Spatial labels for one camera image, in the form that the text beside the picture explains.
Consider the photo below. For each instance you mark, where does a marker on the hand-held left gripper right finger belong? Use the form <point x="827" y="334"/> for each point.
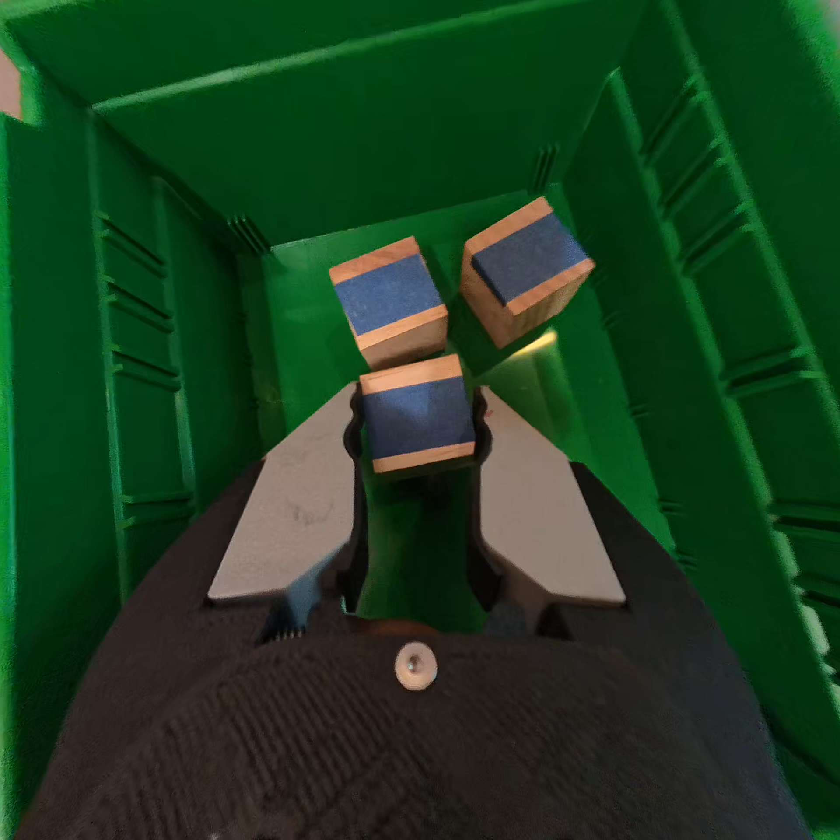
<point x="544" y="525"/>

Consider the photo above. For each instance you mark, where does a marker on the wooden cube with blue stripe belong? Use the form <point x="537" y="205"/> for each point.
<point x="387" y="295"/>
<point x="417" y="413"/>
<point x="525" y="262"/>

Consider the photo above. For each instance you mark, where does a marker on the green plastic bin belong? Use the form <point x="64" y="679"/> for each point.
<point x="164" y="328"/>

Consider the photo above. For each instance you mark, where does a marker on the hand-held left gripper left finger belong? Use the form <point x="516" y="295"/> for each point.
<point x="295" y="525"/>

